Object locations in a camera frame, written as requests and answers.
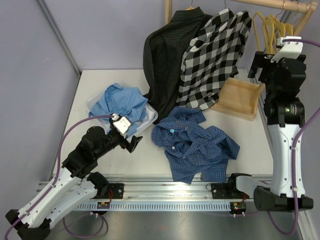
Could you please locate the light blue shirt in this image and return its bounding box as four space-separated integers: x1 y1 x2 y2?
88 83 148 137

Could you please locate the hanger of plaid shirt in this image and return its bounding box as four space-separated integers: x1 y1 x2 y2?
252 11 267 53

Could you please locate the yellow hanger of blue shirt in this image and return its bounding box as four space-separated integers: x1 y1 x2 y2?
264 14 286 54

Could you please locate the black white checkered shirt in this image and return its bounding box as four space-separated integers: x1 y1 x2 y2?
176 8 252 111

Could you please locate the blue plaid shirt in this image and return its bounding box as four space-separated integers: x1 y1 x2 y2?
151 106 240 184

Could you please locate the yellow hanger of white shirt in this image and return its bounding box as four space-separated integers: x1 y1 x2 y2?
277 22 294 37

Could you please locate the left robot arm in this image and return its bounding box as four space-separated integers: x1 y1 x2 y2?
5 113 142 240

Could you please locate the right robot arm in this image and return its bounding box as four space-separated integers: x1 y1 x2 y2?
226 51 314 212

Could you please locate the hanger of black shirt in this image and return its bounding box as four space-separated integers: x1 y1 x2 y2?
186 0 195 11

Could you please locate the black pinstripe shirt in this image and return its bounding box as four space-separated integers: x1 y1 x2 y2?
143 7 212 125

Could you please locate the white plastic laundry basket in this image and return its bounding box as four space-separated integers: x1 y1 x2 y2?
86 82 158 139

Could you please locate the wooden clothes rack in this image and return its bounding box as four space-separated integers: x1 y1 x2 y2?
164 0 318 123

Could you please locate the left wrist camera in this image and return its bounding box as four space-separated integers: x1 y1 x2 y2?
110 113 133 137

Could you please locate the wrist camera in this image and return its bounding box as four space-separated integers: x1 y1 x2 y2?
110 113 133 137
270 36 303 63

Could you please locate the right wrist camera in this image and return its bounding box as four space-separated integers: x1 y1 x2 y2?
270 36 303 63

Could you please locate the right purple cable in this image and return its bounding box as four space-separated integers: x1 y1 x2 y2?
268 37 320 236

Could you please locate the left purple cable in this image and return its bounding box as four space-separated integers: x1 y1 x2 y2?
4 114 116 240

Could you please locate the aluminium rail base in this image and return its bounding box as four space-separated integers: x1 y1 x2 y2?
37 173 276 201

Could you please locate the white slotted cable duct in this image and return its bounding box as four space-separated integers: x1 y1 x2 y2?
75 201 231 212

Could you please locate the purple cable under duct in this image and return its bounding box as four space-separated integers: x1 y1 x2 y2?
62 212 110 237

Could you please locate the aluminium corner frame post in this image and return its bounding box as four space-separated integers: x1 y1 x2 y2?
35 0 82 78

